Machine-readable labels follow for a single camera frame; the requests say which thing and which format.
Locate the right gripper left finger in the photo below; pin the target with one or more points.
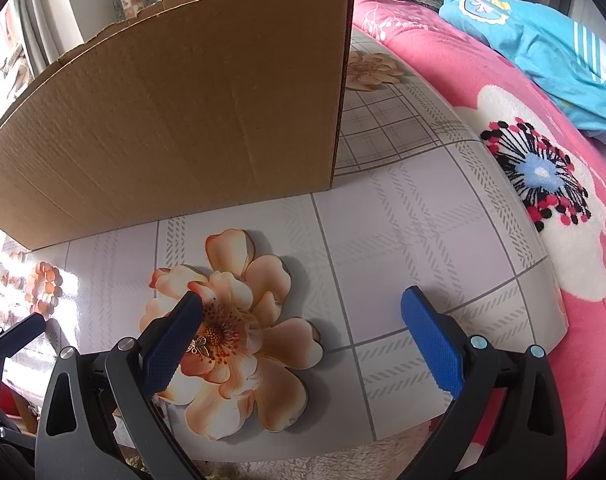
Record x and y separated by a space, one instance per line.
98 420

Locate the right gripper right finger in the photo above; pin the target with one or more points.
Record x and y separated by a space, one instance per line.
527 440

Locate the gold flower brooch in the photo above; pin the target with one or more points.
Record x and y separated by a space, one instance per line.
198 345

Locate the floral bed sheet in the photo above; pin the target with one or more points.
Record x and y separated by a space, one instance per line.
417 200

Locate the pink fleece blanket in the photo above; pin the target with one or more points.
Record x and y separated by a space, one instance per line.
559 175

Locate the brown cardboard box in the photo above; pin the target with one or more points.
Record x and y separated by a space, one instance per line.
192 105

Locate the blue pillow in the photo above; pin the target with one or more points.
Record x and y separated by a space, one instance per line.
564 58

